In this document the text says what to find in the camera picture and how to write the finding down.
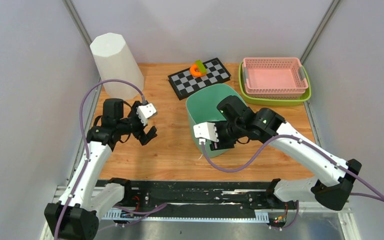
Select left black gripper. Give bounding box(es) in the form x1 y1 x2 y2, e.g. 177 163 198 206
117 101 158 145

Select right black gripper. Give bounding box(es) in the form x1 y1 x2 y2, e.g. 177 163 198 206
209 121 244 151

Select green plastic bin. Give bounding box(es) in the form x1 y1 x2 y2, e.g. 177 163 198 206
185 83 242 152

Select pink perforated basket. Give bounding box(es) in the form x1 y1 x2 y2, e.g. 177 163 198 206
242 57 310 98

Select large white container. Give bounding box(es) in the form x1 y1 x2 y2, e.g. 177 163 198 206
89 32 145 91

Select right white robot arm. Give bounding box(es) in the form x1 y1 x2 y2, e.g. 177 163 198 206
210 95 362 211

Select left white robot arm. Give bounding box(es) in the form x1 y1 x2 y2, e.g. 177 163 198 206
44 98 157 240

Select black white checkerboard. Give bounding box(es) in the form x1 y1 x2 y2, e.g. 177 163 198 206
167 57 231 100

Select green block toy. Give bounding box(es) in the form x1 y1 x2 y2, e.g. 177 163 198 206
195 60 207 72

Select green plastic tray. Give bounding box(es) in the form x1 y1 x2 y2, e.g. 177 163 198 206
238 62 312 107

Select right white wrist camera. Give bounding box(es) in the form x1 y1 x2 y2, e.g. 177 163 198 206
193 122 219 143

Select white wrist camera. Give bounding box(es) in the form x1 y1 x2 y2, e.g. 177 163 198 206
136 103 158 127
193 122 219 143

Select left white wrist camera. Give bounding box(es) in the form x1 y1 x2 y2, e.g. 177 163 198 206
136 103 158 127

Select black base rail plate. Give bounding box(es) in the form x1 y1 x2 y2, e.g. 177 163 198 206
115 180 297 220

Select orange ring toy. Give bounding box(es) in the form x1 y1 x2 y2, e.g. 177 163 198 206
189 64 207 78

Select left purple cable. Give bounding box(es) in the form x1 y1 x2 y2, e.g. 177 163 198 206
53 78 168 240

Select purple cable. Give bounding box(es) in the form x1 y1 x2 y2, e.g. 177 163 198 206
53 78 168 240
199 134 384 231

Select aluminium frame rails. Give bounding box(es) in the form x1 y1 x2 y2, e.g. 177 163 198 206
39 185 360 240

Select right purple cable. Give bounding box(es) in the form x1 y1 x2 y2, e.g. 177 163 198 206
199 134 384 231

